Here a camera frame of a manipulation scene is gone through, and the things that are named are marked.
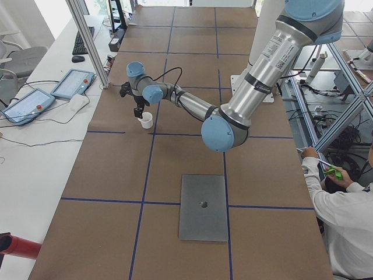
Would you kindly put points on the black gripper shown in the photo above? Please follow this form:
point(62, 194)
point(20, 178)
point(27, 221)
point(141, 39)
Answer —
point(139, 102)

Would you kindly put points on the white cup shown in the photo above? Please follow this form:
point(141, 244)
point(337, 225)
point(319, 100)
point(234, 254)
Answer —
point(146, 120)

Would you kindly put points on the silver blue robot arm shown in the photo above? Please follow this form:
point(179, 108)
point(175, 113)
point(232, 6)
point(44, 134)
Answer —
point(299, 24)

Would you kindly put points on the grey closed laptop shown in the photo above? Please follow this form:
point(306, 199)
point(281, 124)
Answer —
point(203, 214)

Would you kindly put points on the white cloth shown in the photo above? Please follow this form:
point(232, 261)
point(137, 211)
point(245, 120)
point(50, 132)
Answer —
point(77, 102)

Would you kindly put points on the blue teach pendant far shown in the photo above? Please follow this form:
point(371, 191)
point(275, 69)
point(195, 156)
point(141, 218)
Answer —
point(75, 82)

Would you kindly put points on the blue teach pendant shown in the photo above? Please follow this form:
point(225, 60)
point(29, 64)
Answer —
point(75, 82)
point(28, 107)

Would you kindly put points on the black computer box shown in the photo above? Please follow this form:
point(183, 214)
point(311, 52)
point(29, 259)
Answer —
point(116, 41)

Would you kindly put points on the black computer mouse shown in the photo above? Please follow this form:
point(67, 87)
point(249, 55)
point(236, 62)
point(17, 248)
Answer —
point(78, 58)

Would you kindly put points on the black keyboard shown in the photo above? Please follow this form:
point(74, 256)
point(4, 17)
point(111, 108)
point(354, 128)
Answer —
point(79, 46)

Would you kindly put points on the blue teach pendant near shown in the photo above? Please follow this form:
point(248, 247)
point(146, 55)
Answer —
point(28, 107)

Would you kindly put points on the grey office chair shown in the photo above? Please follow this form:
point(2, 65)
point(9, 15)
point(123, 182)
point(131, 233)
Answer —
point(18, 63)

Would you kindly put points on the red bottle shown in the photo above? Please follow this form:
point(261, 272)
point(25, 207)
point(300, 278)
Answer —
point(17, 246)

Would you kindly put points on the green tool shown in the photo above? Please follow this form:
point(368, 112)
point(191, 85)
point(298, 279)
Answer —
point(335, 171)

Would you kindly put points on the person in white shirt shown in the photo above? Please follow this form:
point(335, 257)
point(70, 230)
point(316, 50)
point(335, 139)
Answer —
point(347, 219)

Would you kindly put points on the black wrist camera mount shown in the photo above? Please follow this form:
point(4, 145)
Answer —
point(125, 89)

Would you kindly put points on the aluminium frame post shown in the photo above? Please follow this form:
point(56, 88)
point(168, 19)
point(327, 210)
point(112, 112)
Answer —
point(78, 16)

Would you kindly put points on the white pedestal column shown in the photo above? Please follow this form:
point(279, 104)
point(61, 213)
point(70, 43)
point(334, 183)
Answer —
point(268, 47)

